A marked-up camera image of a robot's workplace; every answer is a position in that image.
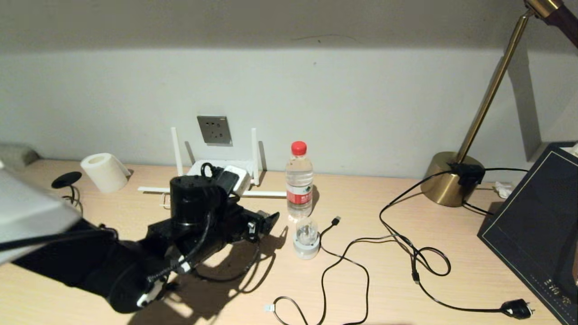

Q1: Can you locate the black ethernet cable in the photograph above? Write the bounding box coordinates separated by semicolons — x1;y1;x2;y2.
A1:
62;184;84;215

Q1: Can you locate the brass desk lamp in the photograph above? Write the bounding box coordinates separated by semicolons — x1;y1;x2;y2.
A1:
420;0;578;208

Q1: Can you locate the black inline switch box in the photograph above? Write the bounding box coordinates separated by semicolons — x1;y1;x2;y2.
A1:
447;163;485;190

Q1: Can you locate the black usb cable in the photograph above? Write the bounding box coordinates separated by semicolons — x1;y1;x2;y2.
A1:
265;216;419;325

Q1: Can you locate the small white dome humidifier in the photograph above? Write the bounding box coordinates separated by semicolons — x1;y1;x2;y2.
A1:
293;217;321;260

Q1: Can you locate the grey wall socket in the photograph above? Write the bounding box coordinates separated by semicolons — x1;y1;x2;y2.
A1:
196;116;233;146

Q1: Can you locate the white toilet paper roll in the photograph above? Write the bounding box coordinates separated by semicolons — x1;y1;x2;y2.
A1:
81;153;132;194

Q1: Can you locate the white wifi router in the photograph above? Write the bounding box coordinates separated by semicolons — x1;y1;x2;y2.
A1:
138;128;288;198

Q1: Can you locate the black lamp power cord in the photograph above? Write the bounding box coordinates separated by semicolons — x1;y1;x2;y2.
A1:
378;169;536;320

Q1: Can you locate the black round desk grommet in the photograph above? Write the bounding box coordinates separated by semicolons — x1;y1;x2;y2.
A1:
51;172;83;189

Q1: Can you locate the white power adapter plug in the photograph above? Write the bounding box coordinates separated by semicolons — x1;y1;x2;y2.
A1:
216;165;252;197

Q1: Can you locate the clear water bottle red cap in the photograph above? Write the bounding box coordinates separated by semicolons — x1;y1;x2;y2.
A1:
285;141;314;220

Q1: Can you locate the thin black cable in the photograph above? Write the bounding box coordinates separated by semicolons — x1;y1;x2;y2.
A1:
461;168;528;216

